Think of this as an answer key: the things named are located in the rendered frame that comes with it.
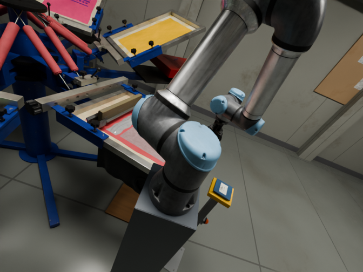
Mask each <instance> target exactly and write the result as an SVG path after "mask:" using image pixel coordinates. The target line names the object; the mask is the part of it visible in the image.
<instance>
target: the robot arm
mask: <svg viewBox="0 0 363 272"><path fill-rule="evenodd" d="M326 7H327V0H221V2H220V10H221V12H220V14H219V15H218V17H217V18H216V19H215V21H214V22H213V23H212V25H211V26H210V28H209V29H208V30H207V32H206V33H205V34H204V36H203V37H202V39H201V40H200V42H199V43H198V44H197V46H196V47H195V48H194V50H193V51H192V53H191V54H190V55H189V57H188V58H187V60H186V61H185V63H184V64H183V65H182V67H181V68H180V69H179V71H178V72H177V74H176V75H175V76H174V78H173V79H172V80H171V82H170V83H169V84H168V86H167V88H165V89H163V90H158V91H157V92H156V93H155V94H154V95H151V94H150V95H146V96H145V98H142V99H140V100H139V101H138V102H137V103H136V105H135V107H134V109H133V111H132V116H131V121H132V125H133V127H134V128H135V130H136V131H137V132H138V134H139V135H140V136H141V137H142V138H143V139H144V140H145V141H146V142H147V143H148V144H149V145H150V146H151V147H152V148H153V149H154V150H155V151H156V152H157V153H158V154H159V155H160V156H161V157H162V158H163V159H164V160H165V164H164V166H163V167H162V168H161V169H160V170H159V171H158V172H157V173H156V174H155V175H154V176H153V177H152V179H151V181H150V184H149V196H150V199H151V201H152V203H153V204H154V205H155V206H156V207H157V208H158V209H159V210H160V211H161V212H163V213H165V214H168V215H172V216H180V215H184V214H186V213H188V212H189V211H190V210H191V209H192V208H193V206H194V205H195V204H196V201H197V198H198V191H199V187H200V185H201V184H202V183H203V181H204V180H205V178H206V177H207V176H208V174H209V172H210V171H211V170H213V168H214V167H215V165H216V163H217V161H218V159H219V157H220V155H221V146H220V141H221V139H222V136H223V128H222V127H223V125H227V124H228V122H229V121H231V122H233V123H234V124H235V125H237V126H238V127H240V128H241V129H242V130H244V132H246V133H248V134H249V135H255V134H257V133H258V132H259V130H260V129H261V128H262V127H263V125H264V123H265V122H264V121H263V120H262V118H261V117H262V116H263V114H264V113H265V111H266V109H267V108H268V106H269V104H270V103H271V101H272V100H273V98H274V97H275V95H276V94H277V92H278V91H279V89H280V87H281V86H282V84H283V82H284V81H285V79H286V78H287V76H288V75H289V73H290V71H291V70H292V69H293V67H294V65H295V64H296V62H297V60H298V59H299V57H300V56H301V54H302V53H305V52H307V51H309V49H310V48H311V46H312V45H313V43H314V42H315V40H316V39H317V37H318V35H319V33H320V30H321V28H322V25H323V22H324V18H325V14H326ZM262 23H263V24H266V25H268V26H271V27H274V33H273V36H272V38H271V42H272V44H273V45H272V47H271V49H270V51H269V53H268V56H267V58H266V60H265V62H264V64H263V66H262V68H261V70H260V73H259V75H258V77H257V79H256V82H255V83H254V85H253V87H252V90H251V92H250V94H249V96H248V99H247V101H246V103H245V105H244V107H243V106H241V105H240V104H241V103H242V102H243V100H244V98H245V93H244V92H242V91H241V90H239V89H236V88H231V89H230V91H229V92H228V94H226V95H223V96H217V97H214V98H213V99H212V100H211V102H210V109H211V111H212V112H213V113H214V114H216V117H215V121H214V123H213V124H211V125H210V126H208V127H206V126H205V125H201V124H200V123H198V122H196V121H188V122H187V120H188V119H189V117H190V116H191V112H190V107H191V106H192V105H193V103H194V102H195V101H196V100H197V98H198V97H199V96H200V94H201V93H202V92H203V90H204V89H205V87H206V86H207V85H208V84H209V82H210V81H211V80H212V78H213V77H214V76H215V75H216V73H217V72H218V71H219V69H220V68H221V67H222V65H223V64H224V63H225V62H226V60H227V59H228V57H229V56H230V55H231V53H232V52H233V51H234V49H235V48H236V47H237V46H238V44H239V43H240V42H241V40H242V39H243V38H244V37H245V35H248V34H252V33H255V32H256V31H257V29H258V28H259V27H260V26H261V24H262Z"/></svg>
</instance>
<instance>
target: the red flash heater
mask: <svg viewBox="0 0 363 272"><path fill-rule="evenodd" d="M175 59H176V60H175ZM186 60H187V59H186V58H181V57H176V56H170V55H165V54H161V55H158V56H156V57H154V58H152V59H150V61H151V62H152V63H153V64H154V65H155V66H156V67H157V68H159V69H160V70H161V72H163V73H164V74H165V75H166V76H167V77H168V78H174V76H175V75H176V74H177V72H178V71H179V69H180V68H181V67H182V65H183V64H184V63H185V61H186Z"/></svg>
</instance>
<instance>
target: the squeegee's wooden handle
mask: <svg viewBox="0 0 363 272"><path fill-rule="evenodd" d="M140 99H142V94H140V93H139V94H137V95H135V96H132V97H130V98H127V99H125V100H122V101H120V102H118V103H115V104H113V105H111V106H108V107H106V108H104V109H101V110H99V111H98V121H101V120H103V119H105V118H108V119H110V118H112V117H114V116H116V115H118V114H120V113H122V112H124V111H126V110H128V109H130V108H132V107H134V106H135V105H136V103H137V102H138V101H139V100H140Z"/></svg>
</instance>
